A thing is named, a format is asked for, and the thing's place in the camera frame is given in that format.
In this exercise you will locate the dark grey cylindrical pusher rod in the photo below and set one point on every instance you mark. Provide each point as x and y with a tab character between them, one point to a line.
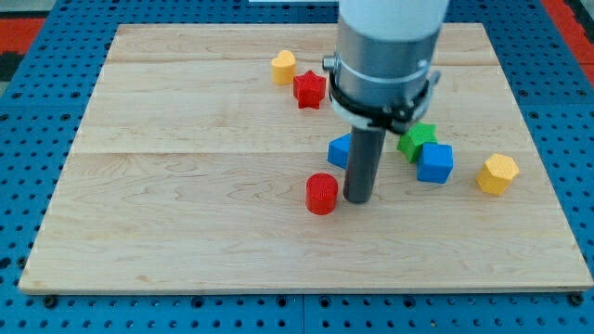
362	164

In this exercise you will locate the red cylinder block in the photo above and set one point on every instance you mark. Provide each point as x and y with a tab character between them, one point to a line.
321	191

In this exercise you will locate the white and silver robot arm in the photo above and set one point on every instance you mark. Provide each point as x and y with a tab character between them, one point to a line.
380	77

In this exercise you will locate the green star block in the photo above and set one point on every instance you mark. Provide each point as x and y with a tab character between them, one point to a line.
411	143

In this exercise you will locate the red star block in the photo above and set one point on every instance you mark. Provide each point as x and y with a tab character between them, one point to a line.
309	89

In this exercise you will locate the blue block behind rod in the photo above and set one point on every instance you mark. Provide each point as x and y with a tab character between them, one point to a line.
338	151

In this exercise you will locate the blue cube block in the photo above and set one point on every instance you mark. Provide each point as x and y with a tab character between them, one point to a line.
435	163

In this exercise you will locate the yellow heart block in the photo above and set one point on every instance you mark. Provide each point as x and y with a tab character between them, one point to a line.
283	67

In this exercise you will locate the yellow hexagon block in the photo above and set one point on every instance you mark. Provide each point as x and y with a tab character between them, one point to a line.
497	174

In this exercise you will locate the light wooden board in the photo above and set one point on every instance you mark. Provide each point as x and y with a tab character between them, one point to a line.
187	176

